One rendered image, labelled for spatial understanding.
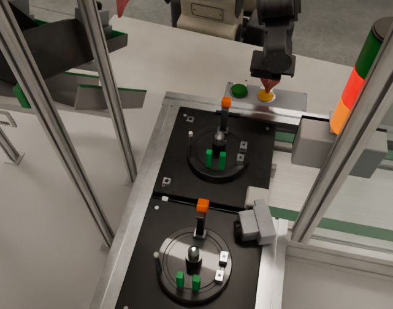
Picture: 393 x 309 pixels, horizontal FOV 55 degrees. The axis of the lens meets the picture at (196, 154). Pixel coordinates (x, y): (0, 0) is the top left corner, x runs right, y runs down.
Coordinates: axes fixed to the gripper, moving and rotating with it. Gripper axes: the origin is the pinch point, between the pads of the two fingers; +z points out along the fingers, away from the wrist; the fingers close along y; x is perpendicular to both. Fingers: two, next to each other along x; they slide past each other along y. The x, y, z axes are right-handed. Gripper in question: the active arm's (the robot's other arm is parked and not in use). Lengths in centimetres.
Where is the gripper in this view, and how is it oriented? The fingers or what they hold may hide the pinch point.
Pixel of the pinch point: (267, 89)
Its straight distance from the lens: 98.5
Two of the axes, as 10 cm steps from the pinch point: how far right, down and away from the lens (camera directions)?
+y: 9.8, 1.7, -1.3
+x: 2.1, -8.0, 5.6
